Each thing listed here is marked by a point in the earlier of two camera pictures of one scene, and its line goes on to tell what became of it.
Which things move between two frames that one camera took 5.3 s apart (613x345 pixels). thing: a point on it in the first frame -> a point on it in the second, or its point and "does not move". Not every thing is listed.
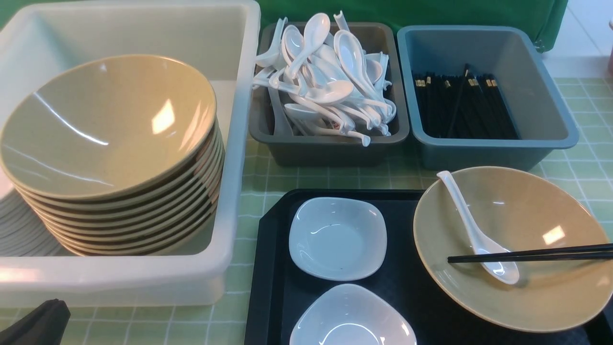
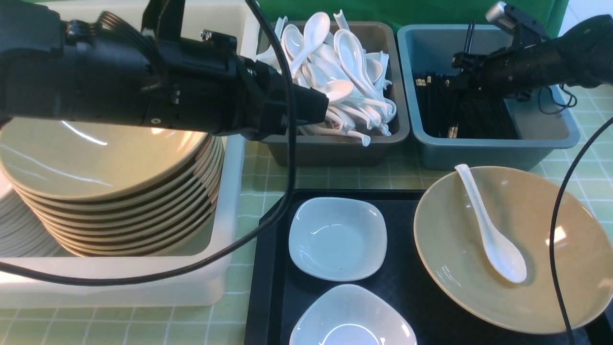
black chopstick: x=587 y=247 -> x=468 y=38
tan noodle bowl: x=517 y=209 does not move
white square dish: x=349 y=314 does not move
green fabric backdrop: x=543 y=17 does not move
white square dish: x=338 y=239 does not move
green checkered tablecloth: x=587 y=169 does not move
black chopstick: x=468 y=259 -> x=472 y=37
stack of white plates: x=23 y=233 does not move
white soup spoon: x=506 y=270 -> x=506 y=259
